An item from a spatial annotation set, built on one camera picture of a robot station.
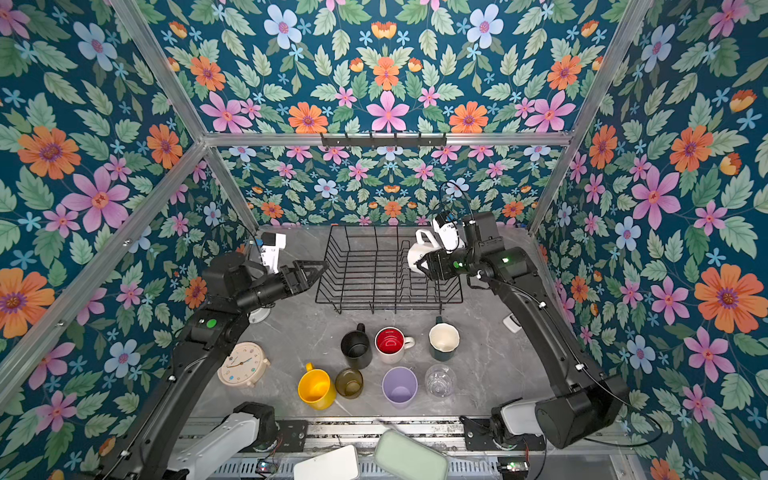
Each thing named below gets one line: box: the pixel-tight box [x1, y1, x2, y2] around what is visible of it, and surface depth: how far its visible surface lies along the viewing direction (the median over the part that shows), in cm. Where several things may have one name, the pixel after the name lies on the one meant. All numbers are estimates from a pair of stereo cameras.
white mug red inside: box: [374, 326, 415, 365], surface depth 86 cm
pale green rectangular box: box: [375, 429, 449, 480], surface depth 70 cm
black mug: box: [340, 323, 373, 370], surface depth 85 cm
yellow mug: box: [298, 362, 336, 411], surface depth 78 cm
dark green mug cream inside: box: [428, 316, 461, 362], surface depth 82 cm
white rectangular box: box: [293, 444, 359, 480], surface depth 68 cm
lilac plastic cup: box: [382, 366, 419, 410], surface depth 75 cm
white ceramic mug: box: [408, 229, 441, 269], surface depth 75 cm
